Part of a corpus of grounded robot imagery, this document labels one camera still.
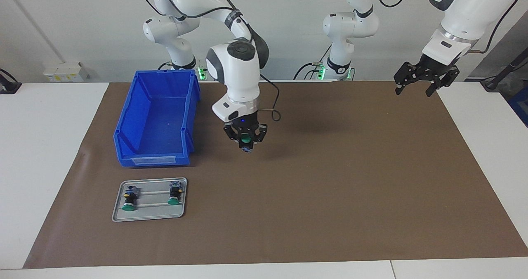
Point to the white wall socket box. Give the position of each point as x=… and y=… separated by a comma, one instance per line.
x=66, y=72

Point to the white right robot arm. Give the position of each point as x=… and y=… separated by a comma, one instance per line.
x=239, y=76

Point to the silver metal tray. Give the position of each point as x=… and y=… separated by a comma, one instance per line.
x=150, y=213

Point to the blue crate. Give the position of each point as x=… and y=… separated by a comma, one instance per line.
x=520, y=105

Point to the brown table mat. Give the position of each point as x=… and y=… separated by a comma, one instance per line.
x=350, y=196

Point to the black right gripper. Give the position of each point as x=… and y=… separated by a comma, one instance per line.
x=246, y=124

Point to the black stand pole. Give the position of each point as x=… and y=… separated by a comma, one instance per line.
x=505, y=70

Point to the blue plastic storage bin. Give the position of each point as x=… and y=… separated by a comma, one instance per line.
x=156, y=122

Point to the black clamp mount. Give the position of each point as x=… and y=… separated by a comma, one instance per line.
x=9, y=86

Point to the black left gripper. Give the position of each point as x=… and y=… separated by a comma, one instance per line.
x=435, y=67

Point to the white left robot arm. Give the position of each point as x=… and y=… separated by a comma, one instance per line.
x=350, y=25

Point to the green push button switch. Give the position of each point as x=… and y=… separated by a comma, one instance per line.
x=128, y=202
x=246, y=138
x=175, y=194

